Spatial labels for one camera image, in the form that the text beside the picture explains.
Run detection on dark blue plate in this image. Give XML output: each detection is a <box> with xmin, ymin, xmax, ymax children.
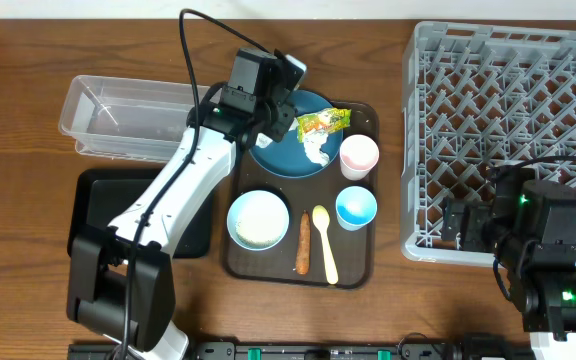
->
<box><xmin>249</xmin><ymin>90</ymin><xmax>332</xmax><ymax>178</ymax></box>

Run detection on black tray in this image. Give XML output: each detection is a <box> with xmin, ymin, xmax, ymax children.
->
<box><xmin>67</xmin><ymin>167</ymin><xmax>214</xmax><ymax>259</ymax></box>

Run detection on carrot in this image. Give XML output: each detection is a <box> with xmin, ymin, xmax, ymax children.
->
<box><xmin>295</xmin><ymin>211</ymin><xmax>311</xmax><ymax>275</ymax></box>

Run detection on clear plastic waste bin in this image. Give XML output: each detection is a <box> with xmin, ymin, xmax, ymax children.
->
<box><xmin>59</xmin><ymin>75</ymin><xmax>194</xmax><ymax>163</ymax></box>

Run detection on white tissue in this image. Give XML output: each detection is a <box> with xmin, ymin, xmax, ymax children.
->
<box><xmin>252</xmin><ymin>119</ymin><xmax>331</xmax><ymax>172</ymax></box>

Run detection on light blue rice bowl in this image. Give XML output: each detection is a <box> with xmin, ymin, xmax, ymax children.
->
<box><xmin>226</xmin><ymin>190</ymin><xmax>290</xmax><ymax>251</ymax></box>

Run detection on green yellow snack wrapper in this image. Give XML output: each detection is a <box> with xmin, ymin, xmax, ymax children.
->
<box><xmin>296</xmin><ymin>108</ymin><xmax>352</xmax><ymax>143</ymax></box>

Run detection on pink cup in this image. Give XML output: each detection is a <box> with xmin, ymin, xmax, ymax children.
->
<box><xmin>339</xmin><ymin>134</ymin><xmax>379</xmax><ymax>181</ymax></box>

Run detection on light blue cup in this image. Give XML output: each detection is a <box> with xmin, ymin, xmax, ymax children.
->
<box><xmin>335</xmin><ymin>186</ymin><xmax>378</xmax><ymax>231</ymax></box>

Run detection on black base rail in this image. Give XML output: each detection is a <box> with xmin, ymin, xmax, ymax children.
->
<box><xmin>66</xmin><ymin>341</ymin><xmax>534</xmax><ymax>360</ymax></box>

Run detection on yellow plastic spoon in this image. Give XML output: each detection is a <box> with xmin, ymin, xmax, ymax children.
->
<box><xmin>312</xmin><ymin>205</ymin><xmax>339</xmax><ymax>285</ymax></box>

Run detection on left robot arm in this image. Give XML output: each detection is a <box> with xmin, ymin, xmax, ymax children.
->
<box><xmin>67</xmin><ymin>48</ymin><xmax>307</xmax><ymax>359</ymax></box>

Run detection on grey dishwasher rack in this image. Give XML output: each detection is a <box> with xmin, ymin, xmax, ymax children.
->
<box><xmin>400</xmin><ymin>21</ymin><xmax>576</xmax><ymax>267</ymax></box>

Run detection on brown serving tray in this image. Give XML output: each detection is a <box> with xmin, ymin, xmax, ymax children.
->
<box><xmin>222</xmin><ymin>99</ymin><xmax>380</xmax><ymax>290</ymax></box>

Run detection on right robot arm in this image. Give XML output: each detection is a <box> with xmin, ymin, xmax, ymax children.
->
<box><xmin>441</xmin><ymin>165</ymin><xmax>576</xmax><ymax>359</ymax></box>

